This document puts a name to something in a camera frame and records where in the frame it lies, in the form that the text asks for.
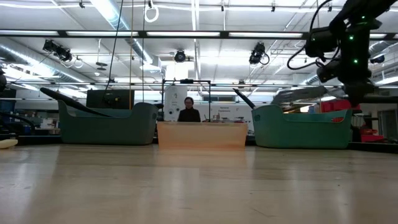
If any red crate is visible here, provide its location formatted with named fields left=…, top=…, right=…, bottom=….
left=360, top=129, right=385, bottom=143

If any person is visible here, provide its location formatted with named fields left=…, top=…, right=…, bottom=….
left=177, top=96, right=202, bottom=123

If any orange translucent plastic bin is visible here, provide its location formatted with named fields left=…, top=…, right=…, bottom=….
left=156, top=121, right=249, bottom=150

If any black slotted spatula steel handle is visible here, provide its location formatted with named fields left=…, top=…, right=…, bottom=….
left=233, top=88, right=257, bottom=110

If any black aluminium table frame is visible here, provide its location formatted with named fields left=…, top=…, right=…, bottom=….
left=348, top=141, right=398, bottom=154
left=17, top=135, right=63, bottom=146

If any overhead light bar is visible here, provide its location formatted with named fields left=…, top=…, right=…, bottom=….
left=0, top=29, right=398, bottom=40

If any black metal stand frame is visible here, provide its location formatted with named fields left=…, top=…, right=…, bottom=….
left=161, top=79, right=212, bottom=122

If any white hanging cable ring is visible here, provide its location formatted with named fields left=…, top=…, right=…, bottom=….
left=144, top=4, right=160, bottom=24

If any black spatula with black handle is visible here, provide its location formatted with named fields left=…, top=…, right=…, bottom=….
left=271, top=86, right=398, bottom=106

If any black monitor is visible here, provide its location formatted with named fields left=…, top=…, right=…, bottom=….
left=86, top=89, right=136, bottom=110

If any black ceiling camera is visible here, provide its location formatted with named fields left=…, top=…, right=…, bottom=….
left=42, top=39, right=73, bottom=62
left=174, top=49, right=187, bottom=63
left=248, top=42, right=271, bottom=66

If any yellow handled table knife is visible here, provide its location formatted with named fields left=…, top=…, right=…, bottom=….
left=0, top=138, right=19, bottom=150

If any teal plastic bin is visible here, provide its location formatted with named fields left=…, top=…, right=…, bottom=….
left=57, top=100, right=159, bottom=146
left=251, top=105, right=354, bottom=149

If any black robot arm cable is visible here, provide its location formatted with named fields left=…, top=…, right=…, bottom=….
left=286, top=0, right=335, bottom=71

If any white cabinet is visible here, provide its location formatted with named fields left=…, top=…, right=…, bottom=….
left=164, top=85, right=188, bottom=122

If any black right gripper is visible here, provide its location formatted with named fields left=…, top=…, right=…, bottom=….
left=316, top=46, right=376, bottom=107

